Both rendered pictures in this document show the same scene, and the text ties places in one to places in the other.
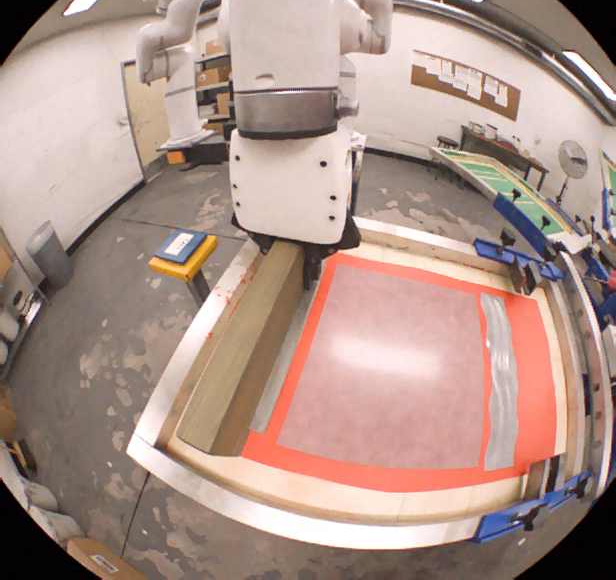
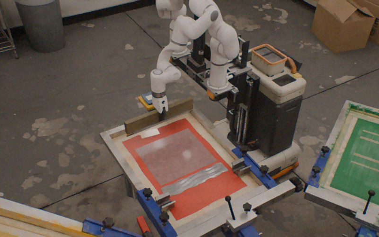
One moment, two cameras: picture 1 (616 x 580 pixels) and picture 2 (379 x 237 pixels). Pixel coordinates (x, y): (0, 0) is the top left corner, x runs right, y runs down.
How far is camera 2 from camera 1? 211 cm
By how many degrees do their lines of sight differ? 30
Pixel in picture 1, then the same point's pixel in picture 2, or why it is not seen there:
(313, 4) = (156, 82)
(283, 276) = (151, 114)
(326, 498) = (131, 162)
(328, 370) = (158, 145)
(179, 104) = not seen: hidden behind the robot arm
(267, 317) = (145, 117)
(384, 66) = not seen: outside the picture
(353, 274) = (188, 132)
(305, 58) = (155, 89)
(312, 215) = (157, 107)
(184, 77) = not seen: hidden behind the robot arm
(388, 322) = (181, 146)
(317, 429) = (144, 152)
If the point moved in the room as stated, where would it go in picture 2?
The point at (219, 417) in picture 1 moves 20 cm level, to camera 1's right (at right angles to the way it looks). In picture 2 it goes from (130, 122) to (158, 140)
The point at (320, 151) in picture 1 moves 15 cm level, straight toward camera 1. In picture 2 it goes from (158, 99) to (135, 113)
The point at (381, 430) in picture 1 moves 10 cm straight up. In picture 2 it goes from (154, 160) to (153, 146)
